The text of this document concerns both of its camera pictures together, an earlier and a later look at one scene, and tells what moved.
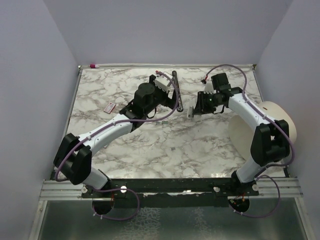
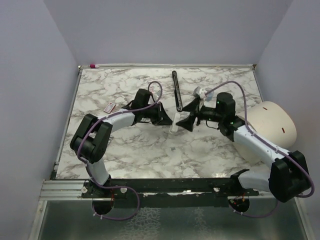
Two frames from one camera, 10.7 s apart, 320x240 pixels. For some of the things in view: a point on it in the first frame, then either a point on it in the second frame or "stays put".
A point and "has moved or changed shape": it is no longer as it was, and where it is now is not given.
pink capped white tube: x=93 y=66 stays put
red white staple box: x=109 y=107 stays put
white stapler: x=190 y=115 has moved or changed shape
